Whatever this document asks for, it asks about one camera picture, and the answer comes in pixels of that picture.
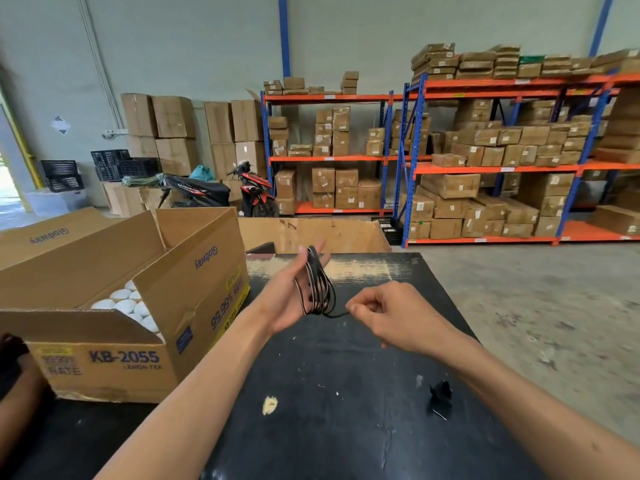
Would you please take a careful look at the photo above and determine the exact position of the pile of flat cardboard boxes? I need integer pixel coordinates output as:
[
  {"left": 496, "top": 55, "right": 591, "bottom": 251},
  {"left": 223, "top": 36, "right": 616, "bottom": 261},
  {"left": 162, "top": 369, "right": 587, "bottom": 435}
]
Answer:
[{"left": 390, "top": 43, "right": 640, "bottom": 239}]

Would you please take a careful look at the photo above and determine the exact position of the plain open cardboard box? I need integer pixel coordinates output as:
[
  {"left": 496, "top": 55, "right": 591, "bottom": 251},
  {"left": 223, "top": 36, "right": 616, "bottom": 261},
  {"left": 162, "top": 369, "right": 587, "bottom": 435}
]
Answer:
[{"left": 237, "top": 217, "right": 392, "bottom": 255}]

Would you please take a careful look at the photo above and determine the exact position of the stack of large cardboard boxes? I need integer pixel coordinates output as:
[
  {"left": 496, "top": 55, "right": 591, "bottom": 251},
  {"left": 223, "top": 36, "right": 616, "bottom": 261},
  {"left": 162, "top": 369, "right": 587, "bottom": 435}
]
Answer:
[{"left": 121, "top": 90, "right": 268, "bottom": 181}]

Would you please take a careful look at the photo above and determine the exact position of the grey wall conduit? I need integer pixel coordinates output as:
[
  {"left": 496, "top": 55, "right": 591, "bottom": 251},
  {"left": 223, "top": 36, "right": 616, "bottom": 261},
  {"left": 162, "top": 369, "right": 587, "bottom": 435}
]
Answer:
[{"left": 76, "top": 0, "right": 125, "bottom": 130}]

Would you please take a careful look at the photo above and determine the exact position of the black binder clip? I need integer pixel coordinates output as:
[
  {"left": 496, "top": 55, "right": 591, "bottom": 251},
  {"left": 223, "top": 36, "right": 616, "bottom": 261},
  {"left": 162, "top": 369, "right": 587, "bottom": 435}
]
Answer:
[{"left": 427, "top": 380, "right": 454, "bottom": 421}]

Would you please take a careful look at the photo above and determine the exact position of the group of white cups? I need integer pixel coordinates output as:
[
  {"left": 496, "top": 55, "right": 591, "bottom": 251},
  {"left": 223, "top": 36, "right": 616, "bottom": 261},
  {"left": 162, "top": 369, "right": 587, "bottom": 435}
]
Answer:
[{"left": 91, "top": 280, "right": 164, "bottom": 340}]

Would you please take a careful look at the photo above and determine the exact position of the black plastic crate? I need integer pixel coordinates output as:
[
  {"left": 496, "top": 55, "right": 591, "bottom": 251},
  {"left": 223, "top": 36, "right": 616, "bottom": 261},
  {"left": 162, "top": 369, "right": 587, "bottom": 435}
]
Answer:
[
  {"left": 40, "top": 160, "right": 85, "bottom": 193},
  {"left": 371, "top": 217, "right": 404, "bottom": 246},
  {"left": 119, "top": 158, "right": 162, "bottom": 178},
  {"left": 90, "top": 149, "right": 132, "bottom": 183}
]

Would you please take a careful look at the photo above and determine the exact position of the pile of small cardboard boxes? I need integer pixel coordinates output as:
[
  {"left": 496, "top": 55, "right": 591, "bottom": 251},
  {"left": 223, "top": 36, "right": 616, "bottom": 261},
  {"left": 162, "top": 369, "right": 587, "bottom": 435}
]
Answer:
[{"left": 263, "top": 71, "right": 387, "bottom": 216}]

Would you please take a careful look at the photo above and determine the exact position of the green netting bundle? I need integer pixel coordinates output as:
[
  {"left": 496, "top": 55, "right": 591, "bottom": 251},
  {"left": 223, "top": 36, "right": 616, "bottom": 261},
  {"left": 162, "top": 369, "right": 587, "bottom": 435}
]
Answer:
[{"left": 121, "top": 174, "right": 167, "bottom": 188}]

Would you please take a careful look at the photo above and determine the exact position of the large open cardboard box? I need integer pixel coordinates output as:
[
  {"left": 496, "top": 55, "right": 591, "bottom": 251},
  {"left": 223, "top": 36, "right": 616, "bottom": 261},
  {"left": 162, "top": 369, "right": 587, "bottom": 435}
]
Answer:
[{"left": 0, "top": 207, "right": 251, "bottom": 403}]

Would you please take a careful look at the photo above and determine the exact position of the person's right forearm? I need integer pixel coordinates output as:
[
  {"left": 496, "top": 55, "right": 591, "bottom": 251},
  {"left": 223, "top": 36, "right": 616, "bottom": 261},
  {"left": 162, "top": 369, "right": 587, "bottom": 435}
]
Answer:
[{"left": 427, "top": 329, "right": 640, "bottom": 480}]

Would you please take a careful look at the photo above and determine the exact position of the wide orange blue storage rack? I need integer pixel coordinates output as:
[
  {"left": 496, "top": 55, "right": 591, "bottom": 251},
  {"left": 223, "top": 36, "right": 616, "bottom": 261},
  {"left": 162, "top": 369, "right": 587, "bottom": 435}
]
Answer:
[{"left": 394, "top": 70, "right": 640, "bottom": 248}]

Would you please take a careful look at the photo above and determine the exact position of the low cardboard box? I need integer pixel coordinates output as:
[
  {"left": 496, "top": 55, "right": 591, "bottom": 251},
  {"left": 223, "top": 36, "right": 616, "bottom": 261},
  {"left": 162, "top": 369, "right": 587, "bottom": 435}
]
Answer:
[{"left": 102, "top": 182, "right": 173, "bottom": 218}]

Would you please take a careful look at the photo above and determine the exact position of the blue steel column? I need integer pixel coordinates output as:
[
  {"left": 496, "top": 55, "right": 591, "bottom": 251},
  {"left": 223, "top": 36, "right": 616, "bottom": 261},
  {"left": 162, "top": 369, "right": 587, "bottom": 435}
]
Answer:
[
  {"left": 277, "top": 0, "right": 292, "bottom": 78},
  {"left": 588, "top": 0, "right": 616, "bottom": 58}
]

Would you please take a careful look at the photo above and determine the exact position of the black and red motorcycle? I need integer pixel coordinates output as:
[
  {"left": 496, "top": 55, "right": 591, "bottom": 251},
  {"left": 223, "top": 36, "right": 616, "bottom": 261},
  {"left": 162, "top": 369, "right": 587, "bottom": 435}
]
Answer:
[{"left": 159, "top": 161, "right": 280, "bottom": 218}]

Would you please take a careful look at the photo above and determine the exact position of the person's left hand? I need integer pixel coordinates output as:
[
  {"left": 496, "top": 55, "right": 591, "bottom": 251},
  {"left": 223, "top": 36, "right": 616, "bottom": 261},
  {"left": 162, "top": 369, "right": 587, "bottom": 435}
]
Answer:
[{"left": 256, "top": 240, "right": 332, "bottom": 337}]

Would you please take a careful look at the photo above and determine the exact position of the clear plastic container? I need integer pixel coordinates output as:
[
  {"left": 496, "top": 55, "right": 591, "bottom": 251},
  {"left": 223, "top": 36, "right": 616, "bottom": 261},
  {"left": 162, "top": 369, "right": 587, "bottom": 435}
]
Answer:
[{"left": 24, "top": 189, "right": 88, "bottom": 217}]

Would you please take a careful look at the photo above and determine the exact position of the person's right hand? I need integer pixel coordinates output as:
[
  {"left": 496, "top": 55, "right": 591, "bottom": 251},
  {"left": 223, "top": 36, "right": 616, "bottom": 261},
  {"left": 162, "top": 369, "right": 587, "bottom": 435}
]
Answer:
[{"left": 345, "top": 282, "right": 459, "bottom": 356}]

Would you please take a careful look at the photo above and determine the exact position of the yellow door frame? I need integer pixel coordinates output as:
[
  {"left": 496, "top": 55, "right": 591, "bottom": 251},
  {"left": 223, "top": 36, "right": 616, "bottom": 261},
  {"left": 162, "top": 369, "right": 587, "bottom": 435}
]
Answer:
[{"left": 0, "top": 92, "right": 45, "bottom": 191}]

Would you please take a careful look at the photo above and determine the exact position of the person's left forearm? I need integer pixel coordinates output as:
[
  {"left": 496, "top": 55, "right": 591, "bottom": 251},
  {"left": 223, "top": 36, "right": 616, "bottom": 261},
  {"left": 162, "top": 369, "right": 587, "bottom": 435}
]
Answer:
[{"left": 94, "top": 306, "right": 277, "bottom": 480}]

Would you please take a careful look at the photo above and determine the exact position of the black cord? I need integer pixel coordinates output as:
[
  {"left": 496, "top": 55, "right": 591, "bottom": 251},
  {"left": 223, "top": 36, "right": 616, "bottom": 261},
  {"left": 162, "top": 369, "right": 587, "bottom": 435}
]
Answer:
[{"left": 293, "top": 246, "right": 351, "bottom": 319}]

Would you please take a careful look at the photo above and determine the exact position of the narrow orange blue storage rack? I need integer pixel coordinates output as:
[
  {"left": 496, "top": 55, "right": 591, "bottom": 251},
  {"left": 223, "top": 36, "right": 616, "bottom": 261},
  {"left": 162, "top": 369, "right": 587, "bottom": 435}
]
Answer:
[{"left": 260, "top": 90, "right": 407, "bottom": 218}]

